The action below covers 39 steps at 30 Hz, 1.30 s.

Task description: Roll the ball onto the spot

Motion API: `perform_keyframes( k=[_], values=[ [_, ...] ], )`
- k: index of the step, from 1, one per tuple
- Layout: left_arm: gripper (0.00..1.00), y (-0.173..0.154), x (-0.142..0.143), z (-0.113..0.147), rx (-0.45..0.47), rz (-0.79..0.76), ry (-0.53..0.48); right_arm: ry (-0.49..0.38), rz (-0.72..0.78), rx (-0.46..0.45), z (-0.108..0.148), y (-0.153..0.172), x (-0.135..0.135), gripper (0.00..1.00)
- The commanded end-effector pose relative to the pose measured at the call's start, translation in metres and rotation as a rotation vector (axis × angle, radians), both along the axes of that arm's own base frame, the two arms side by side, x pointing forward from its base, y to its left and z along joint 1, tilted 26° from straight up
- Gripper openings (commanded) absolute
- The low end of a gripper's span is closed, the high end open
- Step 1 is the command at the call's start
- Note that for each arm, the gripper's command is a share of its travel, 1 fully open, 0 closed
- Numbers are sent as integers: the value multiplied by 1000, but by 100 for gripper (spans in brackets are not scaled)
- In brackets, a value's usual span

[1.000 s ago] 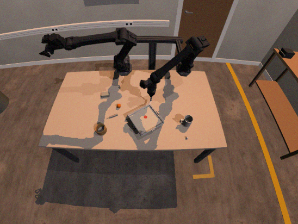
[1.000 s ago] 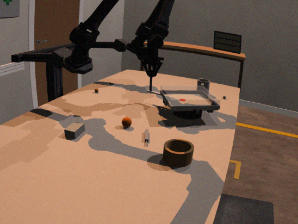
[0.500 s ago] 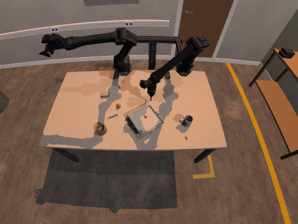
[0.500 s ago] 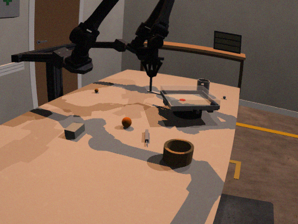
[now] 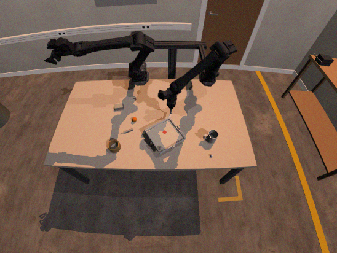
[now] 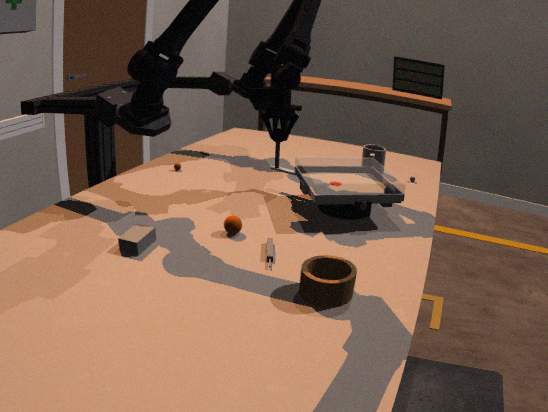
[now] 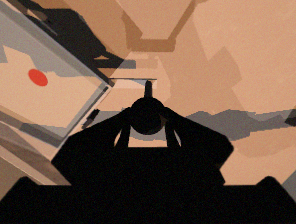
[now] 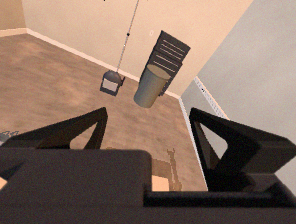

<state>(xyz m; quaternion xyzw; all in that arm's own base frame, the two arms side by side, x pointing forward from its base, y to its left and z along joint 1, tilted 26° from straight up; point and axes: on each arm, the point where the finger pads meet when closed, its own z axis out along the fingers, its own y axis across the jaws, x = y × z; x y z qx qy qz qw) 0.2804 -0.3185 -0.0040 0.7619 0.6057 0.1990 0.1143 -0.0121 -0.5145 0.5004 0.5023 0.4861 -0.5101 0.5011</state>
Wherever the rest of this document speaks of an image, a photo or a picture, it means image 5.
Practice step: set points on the black mug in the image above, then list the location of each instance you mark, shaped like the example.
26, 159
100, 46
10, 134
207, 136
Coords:
212, 134

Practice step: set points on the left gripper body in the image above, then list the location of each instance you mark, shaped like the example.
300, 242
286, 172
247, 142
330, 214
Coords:
173, 103

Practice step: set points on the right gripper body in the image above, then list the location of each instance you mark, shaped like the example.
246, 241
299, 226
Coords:
58, 58

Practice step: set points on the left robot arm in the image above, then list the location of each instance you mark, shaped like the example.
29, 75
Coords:
206, 64

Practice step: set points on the dark brown hollow cylinder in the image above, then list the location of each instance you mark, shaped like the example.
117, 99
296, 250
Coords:
117, 149

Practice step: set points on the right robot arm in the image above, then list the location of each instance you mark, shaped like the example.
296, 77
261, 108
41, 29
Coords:
142, 42

